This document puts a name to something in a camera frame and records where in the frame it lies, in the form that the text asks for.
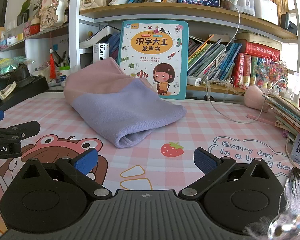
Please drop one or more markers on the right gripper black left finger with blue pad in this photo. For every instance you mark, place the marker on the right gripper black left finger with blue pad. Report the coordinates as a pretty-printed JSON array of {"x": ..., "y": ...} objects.
[{"x": 49, "y": 197}]

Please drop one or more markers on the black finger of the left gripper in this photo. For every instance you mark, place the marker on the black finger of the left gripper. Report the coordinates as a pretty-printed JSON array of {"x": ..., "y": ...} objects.
[{"x": 23, "y": 131}]

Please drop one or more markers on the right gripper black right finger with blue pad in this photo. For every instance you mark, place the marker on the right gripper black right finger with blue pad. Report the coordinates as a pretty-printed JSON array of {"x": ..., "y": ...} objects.
[{"x": 234, "y": 195}]

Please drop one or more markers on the pink and lilac sweater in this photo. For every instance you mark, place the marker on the pink and lilac sweater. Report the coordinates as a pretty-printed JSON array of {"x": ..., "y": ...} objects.
[{"x": 122, "y": 109}]

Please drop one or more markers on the white wristwatch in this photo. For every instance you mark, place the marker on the white wristwatch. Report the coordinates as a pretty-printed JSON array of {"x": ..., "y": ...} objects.
[{"x": 7, "y": 90}]

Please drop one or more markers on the black case on left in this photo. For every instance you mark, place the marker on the black case on left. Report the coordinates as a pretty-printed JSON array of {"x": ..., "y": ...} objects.
[{"x": 20, "y": 94}]

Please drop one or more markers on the iridescent wrapped bundle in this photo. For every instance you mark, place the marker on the iridescent wrapped bundle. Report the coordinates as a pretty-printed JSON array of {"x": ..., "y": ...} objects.
[{"x": 9, "y": 65}]

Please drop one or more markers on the red tassel ornament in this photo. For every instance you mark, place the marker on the red tassel ornament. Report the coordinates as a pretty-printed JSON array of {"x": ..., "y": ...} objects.
[{"x": 52, "y": 65}]

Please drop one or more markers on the white pen cup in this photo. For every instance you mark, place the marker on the white pen cup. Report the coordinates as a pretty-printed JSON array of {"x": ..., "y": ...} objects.
[{"x": 64, "y": 72}]

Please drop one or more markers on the stack of books on table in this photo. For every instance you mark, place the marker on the stack of books on table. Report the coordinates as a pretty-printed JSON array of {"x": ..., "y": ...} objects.
[{"x": 287, "y": 114}]

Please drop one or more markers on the pink plush toy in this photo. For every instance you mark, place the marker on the pink plush toy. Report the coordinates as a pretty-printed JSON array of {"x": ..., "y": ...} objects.
[{"x": 253, "y": 98}]

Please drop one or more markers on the white usmile box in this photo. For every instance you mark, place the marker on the white usmile box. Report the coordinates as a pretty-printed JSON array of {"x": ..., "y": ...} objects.
[{"x": 100, "y": 52}]

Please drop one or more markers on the lucky cat figurine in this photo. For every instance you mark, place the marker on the lucky cat figurine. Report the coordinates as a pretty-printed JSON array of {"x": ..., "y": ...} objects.
[{"x": 52, "y": 13}]

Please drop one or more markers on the white power adapter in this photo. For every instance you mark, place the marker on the white power adapter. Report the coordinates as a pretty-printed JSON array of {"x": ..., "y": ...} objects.
[{"x": 194, "y": 81}]

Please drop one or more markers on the red dictionary books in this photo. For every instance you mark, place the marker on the red dictionary books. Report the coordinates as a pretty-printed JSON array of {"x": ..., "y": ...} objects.
[{"x": 251, "y": 55}]

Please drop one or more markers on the colourful bead bouquet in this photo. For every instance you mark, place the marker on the colourful bead bouquet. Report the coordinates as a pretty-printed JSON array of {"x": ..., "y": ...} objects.
[{"x": 271, "y": 72}]

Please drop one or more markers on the leaning row of blue books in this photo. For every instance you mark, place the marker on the leaning row of blue books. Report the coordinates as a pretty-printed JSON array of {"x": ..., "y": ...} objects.
[{"x": 213, "y": 60}]

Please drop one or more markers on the teal children's picture book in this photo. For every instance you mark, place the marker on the teal children's picture book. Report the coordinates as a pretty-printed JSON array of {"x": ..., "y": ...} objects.
[{"x": 158, "y": 51}]

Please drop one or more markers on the white storage box on shelf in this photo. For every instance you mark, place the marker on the white storage box on shelf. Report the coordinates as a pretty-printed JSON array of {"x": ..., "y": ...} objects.
[{"x": 266, "y": 10}]

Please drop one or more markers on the white bookshelf frame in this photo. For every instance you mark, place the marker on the white bookshelf frame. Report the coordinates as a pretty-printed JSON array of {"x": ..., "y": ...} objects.
[{"x": 202, "y": 21}]

